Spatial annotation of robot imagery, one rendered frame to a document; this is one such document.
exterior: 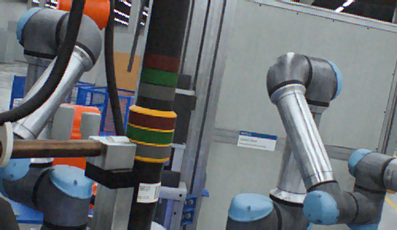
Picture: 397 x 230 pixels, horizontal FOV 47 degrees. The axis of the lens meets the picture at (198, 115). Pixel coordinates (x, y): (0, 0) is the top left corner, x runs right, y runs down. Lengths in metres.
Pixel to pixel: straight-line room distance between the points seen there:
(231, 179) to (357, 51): 0.93
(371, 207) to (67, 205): 0.75
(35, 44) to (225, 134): 1.29
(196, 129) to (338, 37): 1.29
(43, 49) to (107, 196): 0.89
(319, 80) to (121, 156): 0.96
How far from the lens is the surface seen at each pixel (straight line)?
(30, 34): 1.28
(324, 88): 1.32
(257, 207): 1.27
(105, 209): 0.41
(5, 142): 0.34
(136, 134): 0.40
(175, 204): 1.33
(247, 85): 2.32
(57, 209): 1.26
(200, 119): 1.38
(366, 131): 2.63
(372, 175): 1.16
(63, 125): 4.30
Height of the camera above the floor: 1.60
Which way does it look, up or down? 6 degrees down
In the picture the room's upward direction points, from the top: 10 degrees clockwise
